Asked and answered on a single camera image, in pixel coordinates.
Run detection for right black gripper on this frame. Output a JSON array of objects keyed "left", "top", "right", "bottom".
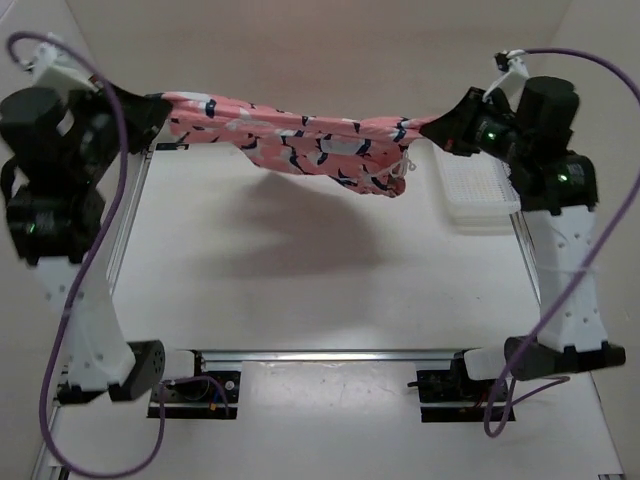
[{"left": 422, "top": 87, "right": 533, "bottom": 166}]

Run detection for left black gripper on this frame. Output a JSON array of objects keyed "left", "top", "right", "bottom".
[{"left": 64, "top": 73, "right": 169, "bottom": 184}]

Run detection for pink shark print shorts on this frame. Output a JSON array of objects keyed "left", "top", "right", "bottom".
[{"left": 160, "top": 92, "right": 432, "bottom": 198}]

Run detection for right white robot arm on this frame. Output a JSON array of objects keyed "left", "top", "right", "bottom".
[{"left": 420, "top": 76, "right": 626, "bottom": 400}]

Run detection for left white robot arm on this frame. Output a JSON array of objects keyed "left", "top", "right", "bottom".
[{"left": 1, "top": 87, "right": 171, "bottom": 405}]

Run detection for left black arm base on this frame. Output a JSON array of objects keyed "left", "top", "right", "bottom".
[{"left": 147, "top": 350, "right": 242, "bottom": 421}]

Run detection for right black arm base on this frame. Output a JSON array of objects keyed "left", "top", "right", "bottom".
[{"left": 407, "top": 351, "right": 495, "bottom": 423}]

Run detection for white plastic basket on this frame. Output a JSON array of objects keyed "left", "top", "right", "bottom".
[{"left": 433, "top": 146, "right": 520, "bottom": 234}]

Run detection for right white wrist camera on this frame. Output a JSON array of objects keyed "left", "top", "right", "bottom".
[{"left": 483, "top": 49, "right": 529, "bottom": 103}]

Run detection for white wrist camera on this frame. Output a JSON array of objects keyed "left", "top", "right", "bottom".
[
  {"left": 23, "top": 42, "right": 97, "bottom": 97},
  {"left": 483, "top": 49, "right": 529, "bottom": 103}
]

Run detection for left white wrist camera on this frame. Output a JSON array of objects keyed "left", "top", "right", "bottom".
[{"left": 23, "top": 42, "right": 97, "bottom": 97}]

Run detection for aluminium frame rail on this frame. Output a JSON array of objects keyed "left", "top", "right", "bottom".
[{"left": 29, "top": 139, "right": 626, "bottom": 480}]

